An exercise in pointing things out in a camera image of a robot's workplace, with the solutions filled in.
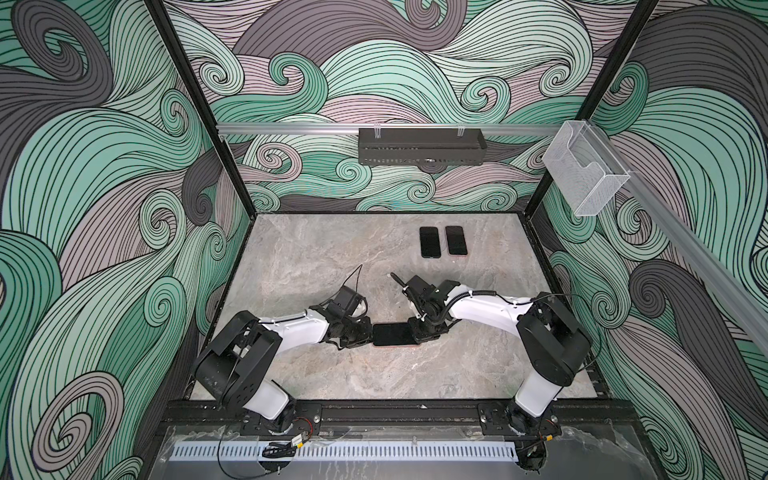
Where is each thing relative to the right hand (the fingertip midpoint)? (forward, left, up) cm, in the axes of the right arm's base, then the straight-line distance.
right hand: (417, 342), depth 87 cm
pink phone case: (-1, +10, 0) cm, 10 cm away
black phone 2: (+36, -7, 0) cm, 37 cm away
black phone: (+1, +7, +2) cm, 8 cm away
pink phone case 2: (+32, -16, 0) cm, 36 cm away
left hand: (+1, +12, +1) cm, 12 cm away
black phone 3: (+38, -17, +1) cm, 42 cm away
